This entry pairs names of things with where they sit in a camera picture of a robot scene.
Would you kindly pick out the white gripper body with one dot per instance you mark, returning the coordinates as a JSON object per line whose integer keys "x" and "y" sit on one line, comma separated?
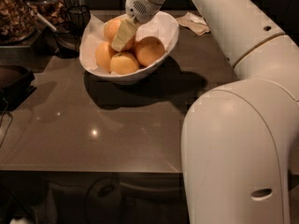
{"x": 139, "y": 7}

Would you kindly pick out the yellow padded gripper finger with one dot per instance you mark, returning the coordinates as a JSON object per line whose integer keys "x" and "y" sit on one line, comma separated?
{"x": 125, "y": 36}

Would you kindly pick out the orange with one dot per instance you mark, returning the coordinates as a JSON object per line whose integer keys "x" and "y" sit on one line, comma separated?
{"x": 148, "y": 50}
{"x": 103, "y": 55}
{"x": 124, "y": 63}
{"x": 111, "y": 28}

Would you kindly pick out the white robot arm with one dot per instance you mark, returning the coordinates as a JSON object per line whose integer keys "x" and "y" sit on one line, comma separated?
{"x": 237, "y": 139}

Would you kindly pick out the white ceramic bowl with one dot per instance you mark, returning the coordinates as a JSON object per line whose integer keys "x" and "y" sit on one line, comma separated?
{"x": 146, "y": 70}

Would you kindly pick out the white paper bowl liner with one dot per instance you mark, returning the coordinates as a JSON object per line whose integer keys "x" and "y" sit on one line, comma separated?
{"x": 93, "y": 38}

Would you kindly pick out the folded paper napkins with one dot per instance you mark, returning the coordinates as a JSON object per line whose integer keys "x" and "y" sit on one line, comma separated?
{"x": 193, "y": 22}

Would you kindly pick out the dark scoop dish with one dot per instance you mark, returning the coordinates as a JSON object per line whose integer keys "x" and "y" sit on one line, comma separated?
{"x": 67, "y": 40}

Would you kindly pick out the large glass snack jar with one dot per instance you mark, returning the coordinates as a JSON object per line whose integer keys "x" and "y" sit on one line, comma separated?
{"x": 17, "y": 21}

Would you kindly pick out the black device on left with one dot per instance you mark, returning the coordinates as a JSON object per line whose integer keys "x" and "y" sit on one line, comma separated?
{"x": 15, "y": 85}

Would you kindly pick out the black wire cup holder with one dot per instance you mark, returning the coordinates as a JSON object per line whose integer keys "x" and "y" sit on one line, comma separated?
{"x": 80, "y": 16}

